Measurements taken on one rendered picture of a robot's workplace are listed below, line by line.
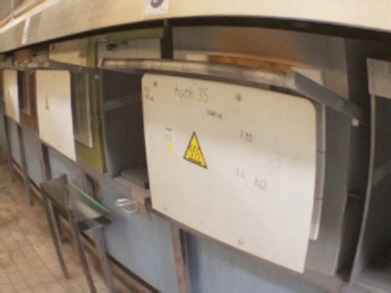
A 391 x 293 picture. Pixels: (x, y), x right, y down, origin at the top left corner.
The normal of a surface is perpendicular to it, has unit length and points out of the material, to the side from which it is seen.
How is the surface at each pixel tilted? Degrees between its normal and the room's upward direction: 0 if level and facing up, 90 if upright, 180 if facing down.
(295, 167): 90
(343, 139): 90
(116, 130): 90
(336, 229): 90
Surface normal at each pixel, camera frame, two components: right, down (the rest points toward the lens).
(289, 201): -0.79, 0.22
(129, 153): 0.62, 0.19
